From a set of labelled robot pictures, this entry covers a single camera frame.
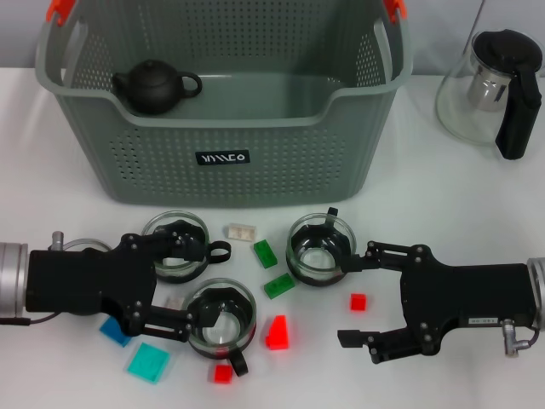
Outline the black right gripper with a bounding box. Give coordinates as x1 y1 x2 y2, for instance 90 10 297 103
337 240 532 366

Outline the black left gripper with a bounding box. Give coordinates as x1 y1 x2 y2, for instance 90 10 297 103
25 228 223 344

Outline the glass teacup with black holder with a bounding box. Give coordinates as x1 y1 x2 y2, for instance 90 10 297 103
61 237 114 252
185 277 259 378
140 210 233 285
284 207 358 287

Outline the silver right elbow connector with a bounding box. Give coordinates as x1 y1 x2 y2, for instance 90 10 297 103
502 318 545 358

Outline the red slope block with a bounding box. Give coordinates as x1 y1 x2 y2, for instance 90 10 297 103
264 314 290 351

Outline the grey perforated storage basket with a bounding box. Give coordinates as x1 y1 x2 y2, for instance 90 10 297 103
34 0 414 210

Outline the blue square tile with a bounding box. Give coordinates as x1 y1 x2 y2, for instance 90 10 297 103
99 314 133 349

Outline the teal square tile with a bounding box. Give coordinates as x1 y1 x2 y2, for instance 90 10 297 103
125 342 171 385

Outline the green building brick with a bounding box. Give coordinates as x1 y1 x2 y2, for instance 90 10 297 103
253 239 278 269
262 272 295 302

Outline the black clay teapot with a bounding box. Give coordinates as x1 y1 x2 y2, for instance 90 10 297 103
112 59 204 116

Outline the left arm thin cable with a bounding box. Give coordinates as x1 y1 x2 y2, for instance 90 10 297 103
0 313 59 328

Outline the glass teapot with black handle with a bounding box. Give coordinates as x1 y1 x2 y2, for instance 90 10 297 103
434 28 545 161

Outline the orange basket handle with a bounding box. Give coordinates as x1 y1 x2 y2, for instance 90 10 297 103
45 0 408 26

